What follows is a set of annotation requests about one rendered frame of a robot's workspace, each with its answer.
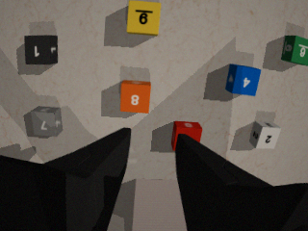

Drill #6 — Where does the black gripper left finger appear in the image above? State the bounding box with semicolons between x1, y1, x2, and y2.
0;127;131;231

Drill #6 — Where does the red block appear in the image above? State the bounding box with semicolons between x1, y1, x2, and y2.
171;120;201;151

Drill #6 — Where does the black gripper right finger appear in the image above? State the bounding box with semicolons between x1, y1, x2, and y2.
176;134;308;231

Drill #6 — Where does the black block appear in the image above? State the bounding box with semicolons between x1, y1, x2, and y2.
24;35;58;65

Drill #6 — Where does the green block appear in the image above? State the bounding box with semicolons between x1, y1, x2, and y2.
281;35;308;65

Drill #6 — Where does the yellow block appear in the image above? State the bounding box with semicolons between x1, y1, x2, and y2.
126;0;162;36

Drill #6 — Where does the blue block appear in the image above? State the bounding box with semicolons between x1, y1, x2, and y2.
226;64;261;96

